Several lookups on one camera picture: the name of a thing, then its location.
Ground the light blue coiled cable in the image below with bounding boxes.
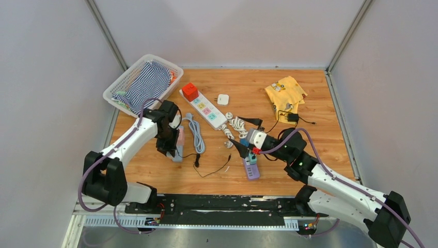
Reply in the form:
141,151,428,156
181,113,206,154

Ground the long black cable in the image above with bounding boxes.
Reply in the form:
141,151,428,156
265,109,317,135

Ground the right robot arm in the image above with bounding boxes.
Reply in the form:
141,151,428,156
230,128,411,247

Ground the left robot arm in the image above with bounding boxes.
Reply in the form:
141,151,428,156
77,100,182,213

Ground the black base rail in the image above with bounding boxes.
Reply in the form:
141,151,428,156
124,194,317,228

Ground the teal charger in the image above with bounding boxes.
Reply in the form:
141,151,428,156
247,153,257,165

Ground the striped cloth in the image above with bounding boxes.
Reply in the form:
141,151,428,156
111,61,174,116

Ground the blue cube socket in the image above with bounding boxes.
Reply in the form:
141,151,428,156
240,138,249,147

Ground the purple power bank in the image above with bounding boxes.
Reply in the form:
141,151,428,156
243,158,260,181

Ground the pink cube socket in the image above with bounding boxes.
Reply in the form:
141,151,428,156
176,126,185,146

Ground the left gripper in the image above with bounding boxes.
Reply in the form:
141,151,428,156
156,126,179,157

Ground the yellow cloth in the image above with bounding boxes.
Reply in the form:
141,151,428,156
264,76,308,125

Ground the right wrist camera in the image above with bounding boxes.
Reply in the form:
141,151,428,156
246,128,267,154

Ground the white square adapter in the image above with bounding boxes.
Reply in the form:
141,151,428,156
215,94,229,106

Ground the white plastic basket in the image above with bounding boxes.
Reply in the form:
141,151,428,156
103,54,183,117

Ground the thin black usb cable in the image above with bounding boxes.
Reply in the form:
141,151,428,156
174,147,232,179

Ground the black power adapter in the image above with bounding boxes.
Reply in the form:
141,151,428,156
287,113,300,124

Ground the white colourful power strip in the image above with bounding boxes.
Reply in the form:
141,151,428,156
179,89,228,130

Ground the red cube socket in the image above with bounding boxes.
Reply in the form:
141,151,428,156
182,83,199,102

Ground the white adapter with coiled cable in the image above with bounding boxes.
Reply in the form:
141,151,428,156
225,112,248,138

